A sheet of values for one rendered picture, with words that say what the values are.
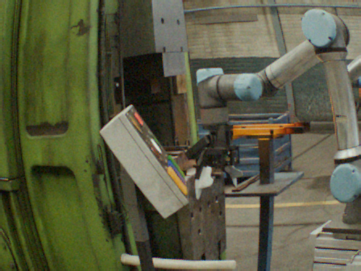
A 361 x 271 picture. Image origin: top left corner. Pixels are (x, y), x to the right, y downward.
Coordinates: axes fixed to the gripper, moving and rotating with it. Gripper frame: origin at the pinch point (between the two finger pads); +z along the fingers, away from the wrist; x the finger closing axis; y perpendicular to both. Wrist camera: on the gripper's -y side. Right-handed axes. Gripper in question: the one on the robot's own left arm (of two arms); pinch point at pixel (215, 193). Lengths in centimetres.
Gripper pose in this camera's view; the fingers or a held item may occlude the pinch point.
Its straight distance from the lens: 160.4
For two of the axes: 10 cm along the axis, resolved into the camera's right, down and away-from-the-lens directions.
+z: 1.0, 9.9, 1.2
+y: 6.4, 0.3, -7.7
